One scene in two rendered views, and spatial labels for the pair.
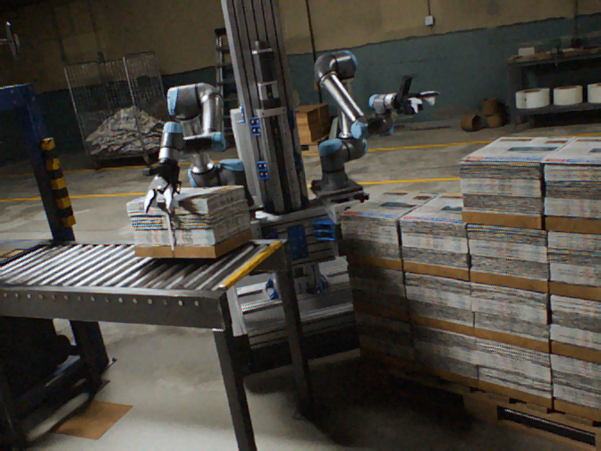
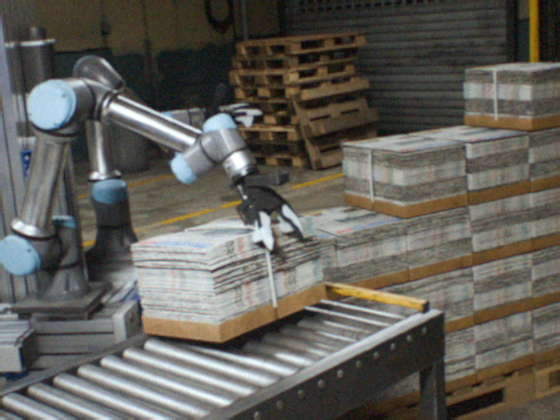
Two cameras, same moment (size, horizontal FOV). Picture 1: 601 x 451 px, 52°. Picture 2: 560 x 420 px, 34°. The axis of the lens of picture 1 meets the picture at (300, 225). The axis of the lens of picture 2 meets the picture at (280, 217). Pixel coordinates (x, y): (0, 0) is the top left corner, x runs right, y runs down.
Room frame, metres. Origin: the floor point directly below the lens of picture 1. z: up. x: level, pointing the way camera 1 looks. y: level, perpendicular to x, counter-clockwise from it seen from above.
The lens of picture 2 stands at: (1.58, 2.53, 1.56)
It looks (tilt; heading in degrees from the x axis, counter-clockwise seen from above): 12 degrees down; 288
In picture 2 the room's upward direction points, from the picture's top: 4 degrees counter-clockwise
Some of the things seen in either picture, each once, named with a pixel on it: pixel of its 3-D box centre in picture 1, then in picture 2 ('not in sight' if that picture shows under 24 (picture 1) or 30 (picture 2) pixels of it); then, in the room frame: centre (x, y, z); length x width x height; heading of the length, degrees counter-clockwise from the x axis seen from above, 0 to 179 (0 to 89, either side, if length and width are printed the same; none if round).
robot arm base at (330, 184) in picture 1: (334, 176); (115, 235); (3.04, -0.21, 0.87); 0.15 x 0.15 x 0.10
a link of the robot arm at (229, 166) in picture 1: (232, 173); (54, 238); (2.97, 0.29, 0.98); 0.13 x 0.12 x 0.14; 89
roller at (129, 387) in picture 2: (103, 268); (145, 396); (2.45, 0.84, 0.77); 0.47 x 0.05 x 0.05; 154
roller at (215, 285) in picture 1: (237, 270); (337, 312); (2.16, 0.26, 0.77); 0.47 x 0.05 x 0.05; 154
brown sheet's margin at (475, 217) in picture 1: (520, 203); (404, 198); (2.16, -0.81, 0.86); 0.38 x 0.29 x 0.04; 137
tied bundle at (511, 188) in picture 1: (520, 181); (403, 175); (2.16, -0.81, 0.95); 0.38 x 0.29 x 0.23; 137
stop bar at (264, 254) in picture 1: (253, 263); (359, 292); (2.12, 0.19, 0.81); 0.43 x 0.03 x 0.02; 154
